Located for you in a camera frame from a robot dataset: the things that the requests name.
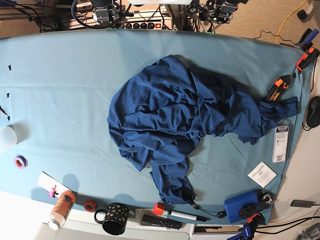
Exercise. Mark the dark blue t-shirt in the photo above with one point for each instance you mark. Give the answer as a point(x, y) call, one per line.
point(159, 116)

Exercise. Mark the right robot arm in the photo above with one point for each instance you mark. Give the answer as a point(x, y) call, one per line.
point(106, 14)

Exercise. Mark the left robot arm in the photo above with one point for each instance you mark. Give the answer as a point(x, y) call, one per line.
point(216, 13)

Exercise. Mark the orange red cube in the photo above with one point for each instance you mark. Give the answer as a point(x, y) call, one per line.
point(159, 209)

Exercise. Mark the white marker pen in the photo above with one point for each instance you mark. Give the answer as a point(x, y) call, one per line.
point(187, 216)

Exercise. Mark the black remote control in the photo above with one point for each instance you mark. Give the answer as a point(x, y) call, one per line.
point(161, 222)

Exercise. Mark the white power strip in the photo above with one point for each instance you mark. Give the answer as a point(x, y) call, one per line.
point(157, 19)

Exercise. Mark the black mug gold dots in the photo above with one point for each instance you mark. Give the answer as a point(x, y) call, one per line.
point(115, 218)

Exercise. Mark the light blue table cloth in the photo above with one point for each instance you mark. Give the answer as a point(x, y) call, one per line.
point(61, 85)

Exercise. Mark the red tape roll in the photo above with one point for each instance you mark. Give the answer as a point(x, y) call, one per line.
point(90, 206)

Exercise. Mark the white paper card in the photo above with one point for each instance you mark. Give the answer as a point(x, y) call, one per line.
point(262, 174)

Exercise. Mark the blue box with knob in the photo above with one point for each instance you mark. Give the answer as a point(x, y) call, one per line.
point(242, 206)

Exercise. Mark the clear blister pack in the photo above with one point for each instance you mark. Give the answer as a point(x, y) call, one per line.
point(280, 145)

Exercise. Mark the white paper sheet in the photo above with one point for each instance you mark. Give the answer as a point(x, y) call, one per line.
point(47, 182)

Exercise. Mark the orange black utility knife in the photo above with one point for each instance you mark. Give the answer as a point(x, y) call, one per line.
point(278, 88)

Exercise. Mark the pink small toy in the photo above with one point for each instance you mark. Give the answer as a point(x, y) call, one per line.
point(53, 192)

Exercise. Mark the orange supplement bottle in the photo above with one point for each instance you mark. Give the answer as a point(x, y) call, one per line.
point(61, 210)

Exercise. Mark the metal carabiner keyring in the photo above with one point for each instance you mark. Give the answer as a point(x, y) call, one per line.
point(268, 200)

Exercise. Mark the blue orange bottom clamp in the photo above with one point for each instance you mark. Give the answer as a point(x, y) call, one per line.
point(248, 231)

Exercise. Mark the purple tape roll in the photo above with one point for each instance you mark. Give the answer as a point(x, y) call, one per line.
point(20, 161)

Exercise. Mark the translucent plastic cup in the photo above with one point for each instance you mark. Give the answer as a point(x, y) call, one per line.
point(8, 139)

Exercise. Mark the black computer mouse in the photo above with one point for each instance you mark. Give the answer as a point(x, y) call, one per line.
point(313, 112)

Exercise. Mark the orange black clamp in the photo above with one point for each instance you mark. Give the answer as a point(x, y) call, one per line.
point(307, 58)

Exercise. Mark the black adapter block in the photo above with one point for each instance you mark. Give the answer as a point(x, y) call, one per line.
point(301, 203)

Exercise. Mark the blue spring clamp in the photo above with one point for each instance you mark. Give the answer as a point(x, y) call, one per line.
point(305, 41)

